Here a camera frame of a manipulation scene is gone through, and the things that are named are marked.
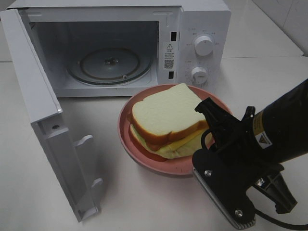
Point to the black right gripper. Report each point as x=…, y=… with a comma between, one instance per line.
x=232, y=142

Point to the toy sandwich with cheese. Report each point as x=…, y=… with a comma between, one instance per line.
x=166, y=124

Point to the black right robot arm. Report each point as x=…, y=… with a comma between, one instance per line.
x=281, y=128

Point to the lower white timer knob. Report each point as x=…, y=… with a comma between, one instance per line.
x=199, y=75

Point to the upper white power knob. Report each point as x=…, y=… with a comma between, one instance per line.
x=203, y=45

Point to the white warning label sticker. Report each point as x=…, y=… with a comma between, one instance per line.
x=169, y=56

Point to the white microwave oven body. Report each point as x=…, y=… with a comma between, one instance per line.
x=69, y=29

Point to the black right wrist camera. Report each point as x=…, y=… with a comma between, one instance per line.
x=220, y=183

